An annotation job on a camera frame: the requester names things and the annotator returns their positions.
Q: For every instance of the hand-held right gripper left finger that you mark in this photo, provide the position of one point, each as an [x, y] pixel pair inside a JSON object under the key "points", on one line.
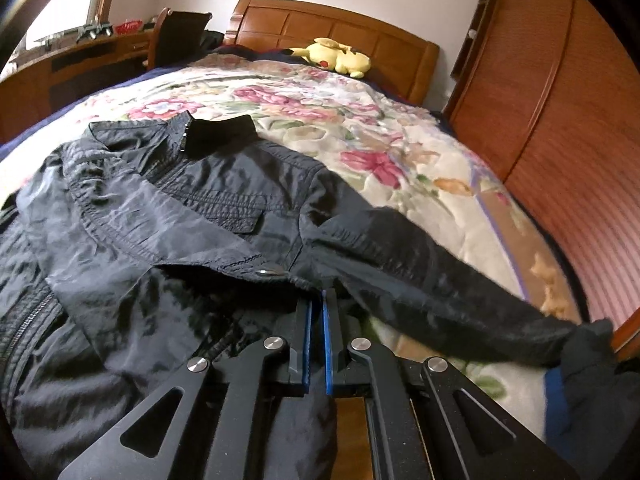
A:
{"points": [[306, 345]]}

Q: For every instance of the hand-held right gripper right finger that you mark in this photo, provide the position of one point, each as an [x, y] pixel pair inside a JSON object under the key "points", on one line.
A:
{"points": [[330, 345]]}

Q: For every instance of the black jacket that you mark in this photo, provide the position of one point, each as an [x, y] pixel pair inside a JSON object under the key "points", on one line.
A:
{"points": [[175, 220]]}

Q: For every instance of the floral blanket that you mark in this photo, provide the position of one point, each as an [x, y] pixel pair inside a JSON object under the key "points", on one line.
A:
{"points": [[400, 125]]}

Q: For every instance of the dark cloth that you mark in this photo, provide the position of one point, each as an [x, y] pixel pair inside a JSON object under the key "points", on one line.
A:
{"points": [[600, 400]]}

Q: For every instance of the yellow plush toy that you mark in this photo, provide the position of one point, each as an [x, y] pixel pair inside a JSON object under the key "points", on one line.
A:
{"points": [[330, 55]]}

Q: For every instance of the dark pillow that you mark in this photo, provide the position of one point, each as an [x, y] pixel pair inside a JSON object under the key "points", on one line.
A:
{"points": [[215, 42]]}

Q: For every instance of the wooden bed headboard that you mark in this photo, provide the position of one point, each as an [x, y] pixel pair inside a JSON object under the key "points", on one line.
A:
{"points": [[350, 25]]}

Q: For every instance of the wooden slatted wardrobe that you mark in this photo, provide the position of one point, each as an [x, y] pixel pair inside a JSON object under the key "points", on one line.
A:
{"points": [[550, 110]]}

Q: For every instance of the wooden chair with dark back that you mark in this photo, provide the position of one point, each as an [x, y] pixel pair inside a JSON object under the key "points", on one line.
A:
{"points": [[185, 30]]}

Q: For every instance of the wooden desk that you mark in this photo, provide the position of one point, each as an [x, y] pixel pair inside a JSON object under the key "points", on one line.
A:
{"points": [[75, 70]]}

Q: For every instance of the red container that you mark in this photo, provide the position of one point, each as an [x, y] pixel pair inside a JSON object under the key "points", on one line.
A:
{"points": [[129, 27]]}

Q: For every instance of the grey toy vehicle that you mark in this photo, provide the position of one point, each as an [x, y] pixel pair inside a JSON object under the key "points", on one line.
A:
{"points": [[95, 31]]}

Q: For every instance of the window with wooden frame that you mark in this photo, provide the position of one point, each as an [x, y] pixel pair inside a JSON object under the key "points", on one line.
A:
{"points": [[65, 5]]}

